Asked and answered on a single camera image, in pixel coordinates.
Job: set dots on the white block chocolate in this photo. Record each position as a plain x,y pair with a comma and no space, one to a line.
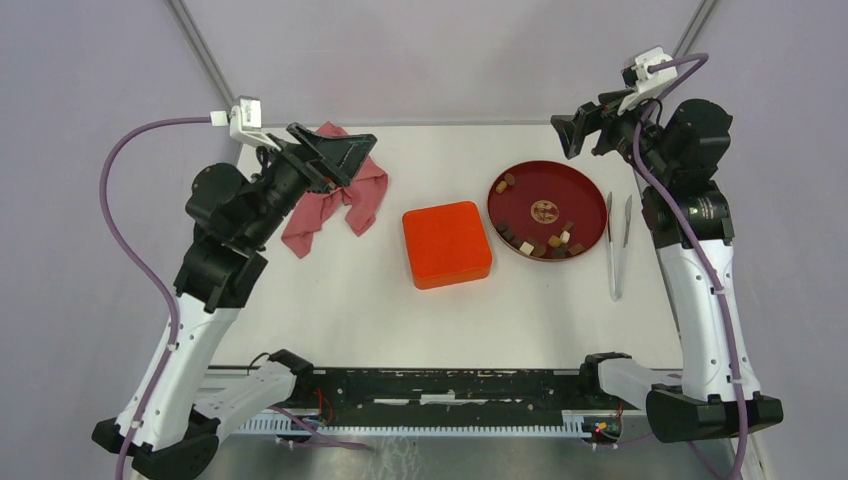
526,248

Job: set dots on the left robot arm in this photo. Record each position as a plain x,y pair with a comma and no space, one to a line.
166,431

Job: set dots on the silver white-handled tongs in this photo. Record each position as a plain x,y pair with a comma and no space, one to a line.
617,250

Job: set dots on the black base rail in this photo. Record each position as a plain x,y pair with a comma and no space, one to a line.
351,397

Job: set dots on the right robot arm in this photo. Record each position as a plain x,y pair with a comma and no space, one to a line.
718,395

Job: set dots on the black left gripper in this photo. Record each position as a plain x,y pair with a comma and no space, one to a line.
326,161

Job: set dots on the orange box lid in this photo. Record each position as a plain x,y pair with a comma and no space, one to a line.
446,245

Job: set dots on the red round plate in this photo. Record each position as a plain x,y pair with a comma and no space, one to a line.
534,200

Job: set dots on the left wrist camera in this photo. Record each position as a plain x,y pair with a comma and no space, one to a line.
244,123

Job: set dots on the pink cloth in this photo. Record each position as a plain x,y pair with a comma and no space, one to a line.
363,197

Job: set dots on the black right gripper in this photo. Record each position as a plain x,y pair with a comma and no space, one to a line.
588,119

